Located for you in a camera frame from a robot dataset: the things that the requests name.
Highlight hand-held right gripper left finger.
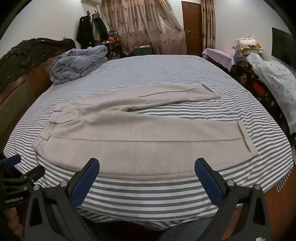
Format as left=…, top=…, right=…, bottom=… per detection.
left=24, top=158, right=100, bottom=241

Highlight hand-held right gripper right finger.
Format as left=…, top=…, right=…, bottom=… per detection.
left=194, top=158, right=272, bottom=241

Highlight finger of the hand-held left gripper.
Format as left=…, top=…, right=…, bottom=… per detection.
left=0, top=165, right=46, bottom=187
left=0, top=155, right=22, bottom=171

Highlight beige pants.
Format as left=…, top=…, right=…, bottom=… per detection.
left=31, top=83, right=253, bottom=181

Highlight person's left hand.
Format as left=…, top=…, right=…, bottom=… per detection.
left=8, top=207, right=23, bottom=237

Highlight person's leg in jeans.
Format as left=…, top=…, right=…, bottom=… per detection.
left=159, top=216, right=220, bottom=241

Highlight carved wooden headboard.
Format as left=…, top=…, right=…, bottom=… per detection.
left=0, top=37, right=77, bottom=153

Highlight folded blue quilt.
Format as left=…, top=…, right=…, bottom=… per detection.
left=50, top=45, right=109, bottom=85

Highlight bed with striped sheet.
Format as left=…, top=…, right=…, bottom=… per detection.
left=2, top=54, right=294, bottom=230

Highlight white dotted cloth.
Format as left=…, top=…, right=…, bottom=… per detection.
left=246, top=52, right=296, bottom=134

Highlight pink table cloth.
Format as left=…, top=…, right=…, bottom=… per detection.
left=202, top=48, right=236, bottom=72

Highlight dark storage box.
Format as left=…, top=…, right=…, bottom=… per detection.
left=134, top=46, right=153, bottom=57

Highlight stack of floral pillows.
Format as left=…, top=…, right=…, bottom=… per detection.
left=232, top=35, right=264, bottom=56

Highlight black hanging jacket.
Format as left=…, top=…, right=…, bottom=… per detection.
left=76, top=16, right=95, bottom=49

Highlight pile of colourful clothes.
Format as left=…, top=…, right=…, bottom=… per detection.
left=108, top=30, right=121, bottom=43

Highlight black television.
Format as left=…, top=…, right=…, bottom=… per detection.
left=271, top=27, right=296, bottom=70

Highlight dark green hanging jacket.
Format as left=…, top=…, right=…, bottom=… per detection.
left=92, top=13, right=109, bottom=42

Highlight narrow patterned curtain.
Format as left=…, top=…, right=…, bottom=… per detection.
left=200, top=0, right=216, bottom=50

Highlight brown wooden door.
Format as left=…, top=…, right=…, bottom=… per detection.
left=181, top=1, right=204, bottom=56

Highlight patterned pink curtain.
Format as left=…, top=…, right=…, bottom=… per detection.
left=100, top=0, right=187, bottom=56

